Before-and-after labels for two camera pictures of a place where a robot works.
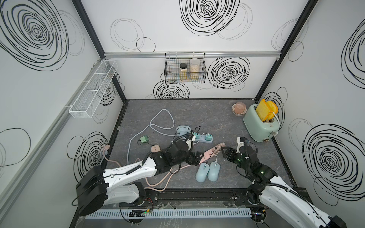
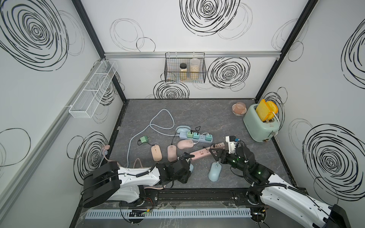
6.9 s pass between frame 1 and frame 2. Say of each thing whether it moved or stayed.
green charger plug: stayed
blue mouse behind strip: stayed
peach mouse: stayed
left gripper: moved
